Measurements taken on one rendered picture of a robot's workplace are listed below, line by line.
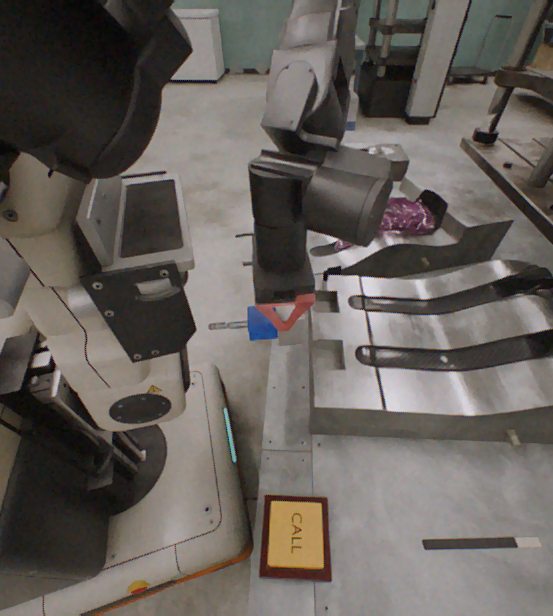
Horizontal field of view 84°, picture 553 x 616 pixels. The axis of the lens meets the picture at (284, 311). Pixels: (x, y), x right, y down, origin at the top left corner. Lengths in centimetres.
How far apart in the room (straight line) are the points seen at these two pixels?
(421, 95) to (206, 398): 440
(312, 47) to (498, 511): 55
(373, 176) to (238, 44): 744
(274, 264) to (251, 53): 739
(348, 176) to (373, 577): 42
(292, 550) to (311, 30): 50
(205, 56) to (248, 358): 602
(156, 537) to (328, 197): 94
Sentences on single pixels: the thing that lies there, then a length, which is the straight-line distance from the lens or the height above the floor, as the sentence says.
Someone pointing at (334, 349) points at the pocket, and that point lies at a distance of 49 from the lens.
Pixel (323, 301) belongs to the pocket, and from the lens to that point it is 56.
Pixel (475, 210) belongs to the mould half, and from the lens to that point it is 84.
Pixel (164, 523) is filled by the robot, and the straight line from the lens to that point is 104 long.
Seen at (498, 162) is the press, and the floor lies 78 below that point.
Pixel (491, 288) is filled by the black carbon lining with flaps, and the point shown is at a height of 92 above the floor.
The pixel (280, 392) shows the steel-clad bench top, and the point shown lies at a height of 80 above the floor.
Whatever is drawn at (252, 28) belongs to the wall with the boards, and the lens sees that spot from 763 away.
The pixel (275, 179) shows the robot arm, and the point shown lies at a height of 114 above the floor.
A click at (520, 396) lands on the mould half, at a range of 50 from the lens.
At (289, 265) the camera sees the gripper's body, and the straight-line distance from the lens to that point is 33.
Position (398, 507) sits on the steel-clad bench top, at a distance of 49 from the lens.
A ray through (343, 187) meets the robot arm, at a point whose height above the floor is 115.
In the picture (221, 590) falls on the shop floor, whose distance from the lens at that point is 127.
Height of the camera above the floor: 126
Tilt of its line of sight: 47 degrees down
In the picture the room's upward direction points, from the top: straight up
